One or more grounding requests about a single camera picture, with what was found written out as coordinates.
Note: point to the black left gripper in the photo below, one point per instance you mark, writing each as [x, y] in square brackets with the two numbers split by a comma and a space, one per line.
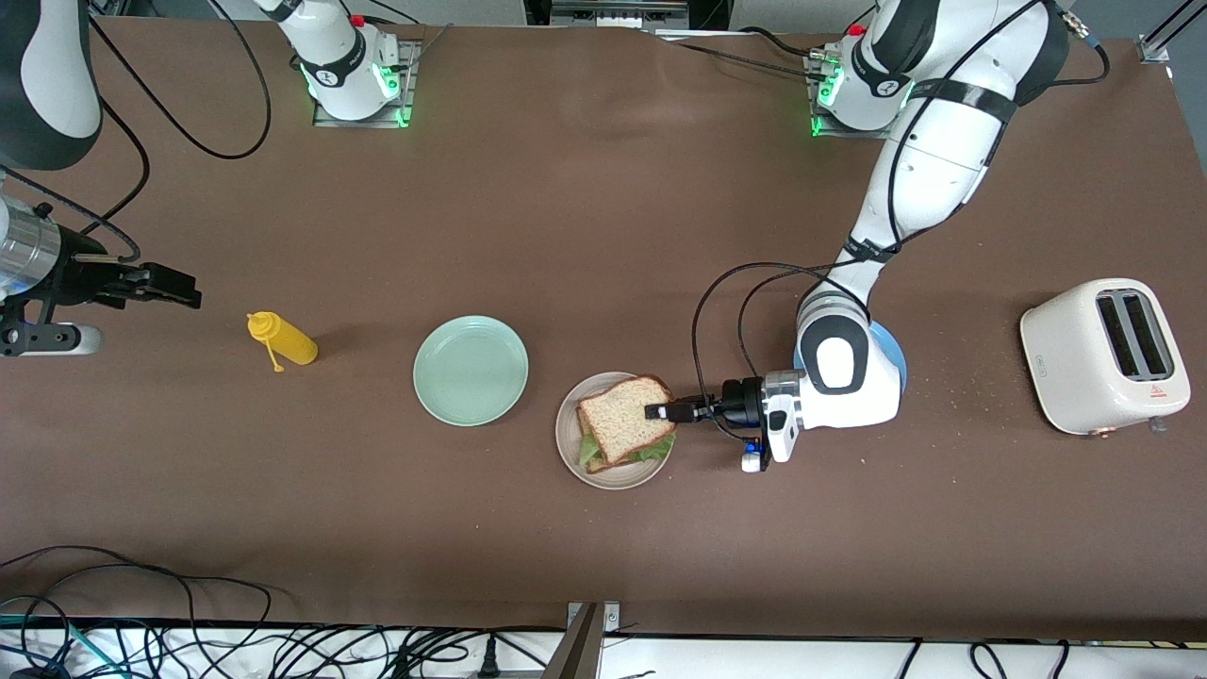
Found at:
[738, 403]

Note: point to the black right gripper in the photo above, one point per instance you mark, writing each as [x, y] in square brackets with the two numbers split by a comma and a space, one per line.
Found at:
[74, 276]

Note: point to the green lettuce leaf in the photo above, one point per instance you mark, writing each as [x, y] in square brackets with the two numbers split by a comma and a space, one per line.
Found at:
[655, 453]

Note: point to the brown bread slice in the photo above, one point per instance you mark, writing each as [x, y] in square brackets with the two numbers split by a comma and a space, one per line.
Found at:
[618, 420]

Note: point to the yellow mustard squeeze bottle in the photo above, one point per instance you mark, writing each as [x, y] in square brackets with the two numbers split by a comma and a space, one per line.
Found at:
[292, 344]

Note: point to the beige plate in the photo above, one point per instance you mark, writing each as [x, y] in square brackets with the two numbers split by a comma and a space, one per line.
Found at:
[613, 479]

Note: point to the blue plate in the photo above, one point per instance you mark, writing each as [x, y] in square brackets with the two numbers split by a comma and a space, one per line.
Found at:
[898, 354]

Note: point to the mint green plate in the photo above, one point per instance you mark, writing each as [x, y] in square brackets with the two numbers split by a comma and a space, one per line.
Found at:
[471, 371]

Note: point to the black power plug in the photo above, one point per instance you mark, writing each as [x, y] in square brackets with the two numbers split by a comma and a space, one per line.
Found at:
[488, 660]

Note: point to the white toaster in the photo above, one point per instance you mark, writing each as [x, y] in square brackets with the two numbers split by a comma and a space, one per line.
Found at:
[1070, 363]

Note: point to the grey power strip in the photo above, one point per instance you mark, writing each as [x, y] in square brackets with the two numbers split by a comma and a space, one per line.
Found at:
[618, 14]

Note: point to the grey metal table bracket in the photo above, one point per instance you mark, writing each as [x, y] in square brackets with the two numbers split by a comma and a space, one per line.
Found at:
[580, 651]

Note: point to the aluminium corner bracket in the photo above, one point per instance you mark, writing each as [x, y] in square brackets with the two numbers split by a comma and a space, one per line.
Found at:
[1152, 49]

